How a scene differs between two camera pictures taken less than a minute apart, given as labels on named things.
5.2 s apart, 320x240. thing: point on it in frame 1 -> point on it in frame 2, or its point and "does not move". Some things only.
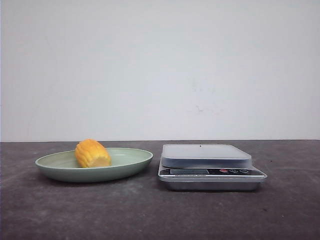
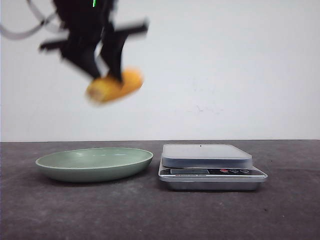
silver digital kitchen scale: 200,167 does not move
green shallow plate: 92,162 does not move
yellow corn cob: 89,153 -> 105,88
